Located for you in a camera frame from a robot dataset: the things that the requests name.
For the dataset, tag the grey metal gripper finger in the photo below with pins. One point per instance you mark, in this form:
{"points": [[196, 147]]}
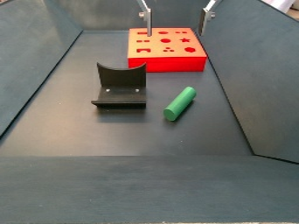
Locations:
{"points": [[207, 14], [145, 15]]}

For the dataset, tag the green cylinder peg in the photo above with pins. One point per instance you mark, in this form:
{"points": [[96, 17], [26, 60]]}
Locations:
{"points": [[179, 104]]}

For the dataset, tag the red shape sorter box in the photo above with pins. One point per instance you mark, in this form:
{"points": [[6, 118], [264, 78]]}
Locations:
{"points": [[172, 50]]}

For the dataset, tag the black curved holder stand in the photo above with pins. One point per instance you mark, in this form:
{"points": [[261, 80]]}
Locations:
{"points": [[121, 87]]}

